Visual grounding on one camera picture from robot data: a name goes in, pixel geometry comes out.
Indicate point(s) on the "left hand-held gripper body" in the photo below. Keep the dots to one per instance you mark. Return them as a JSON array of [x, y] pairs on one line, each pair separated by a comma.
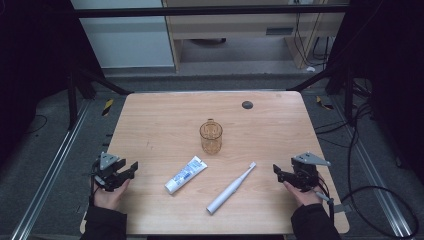
[[107, 175]]

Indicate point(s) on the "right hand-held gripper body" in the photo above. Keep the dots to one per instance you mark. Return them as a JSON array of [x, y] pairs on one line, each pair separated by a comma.
[[305, 175]]

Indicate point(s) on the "white electric toothbrush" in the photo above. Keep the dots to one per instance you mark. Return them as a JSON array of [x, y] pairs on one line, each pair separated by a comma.
[[230, 190]]

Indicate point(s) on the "white toothpaste tube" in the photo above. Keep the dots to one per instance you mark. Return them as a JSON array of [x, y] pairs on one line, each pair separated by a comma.
[[185, 175]]

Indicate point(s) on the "amber transparent cup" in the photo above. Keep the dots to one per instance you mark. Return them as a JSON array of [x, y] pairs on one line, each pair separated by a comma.
[[211, 140]]

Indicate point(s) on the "person's right hand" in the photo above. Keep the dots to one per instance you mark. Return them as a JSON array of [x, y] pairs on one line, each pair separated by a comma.
[[308, 197]]

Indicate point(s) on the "person's left hand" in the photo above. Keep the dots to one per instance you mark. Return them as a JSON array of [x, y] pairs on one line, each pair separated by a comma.
[[108, 199]]

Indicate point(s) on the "black yellow floor tape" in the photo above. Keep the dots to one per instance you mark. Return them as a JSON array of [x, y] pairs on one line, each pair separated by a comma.
[[107, 107], [324, 104]]

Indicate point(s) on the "dark round table grommet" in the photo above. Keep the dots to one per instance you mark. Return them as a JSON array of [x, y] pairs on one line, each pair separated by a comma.
[[247, 105]]

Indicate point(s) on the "black metal stand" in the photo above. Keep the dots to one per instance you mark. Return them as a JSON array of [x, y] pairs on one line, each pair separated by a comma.
[[348, 96], [72, 100]]

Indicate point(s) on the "small white floor object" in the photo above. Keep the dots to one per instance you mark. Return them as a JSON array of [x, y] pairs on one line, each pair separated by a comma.
[[310, 69]]

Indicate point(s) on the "white cabinet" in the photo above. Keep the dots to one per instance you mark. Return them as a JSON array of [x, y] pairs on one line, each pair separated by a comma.
[[126, 43]]

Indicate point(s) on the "dark curtain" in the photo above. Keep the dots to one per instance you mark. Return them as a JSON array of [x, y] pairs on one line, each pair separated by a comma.
[[393, 66], [33, 66]]

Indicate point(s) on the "light wooden desk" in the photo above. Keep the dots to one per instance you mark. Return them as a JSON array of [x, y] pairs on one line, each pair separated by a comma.
[[233, 26]]

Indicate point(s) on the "grey table bracket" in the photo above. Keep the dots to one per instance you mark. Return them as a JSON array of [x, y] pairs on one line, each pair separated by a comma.
[[343, 208]]

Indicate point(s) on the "aluminium floor rail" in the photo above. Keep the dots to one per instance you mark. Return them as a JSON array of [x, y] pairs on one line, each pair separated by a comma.
[[50, 173], [376, 173]]

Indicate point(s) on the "black horizontal frame bar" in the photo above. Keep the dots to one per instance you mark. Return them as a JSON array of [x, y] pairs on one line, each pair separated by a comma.
[[200, 11]]

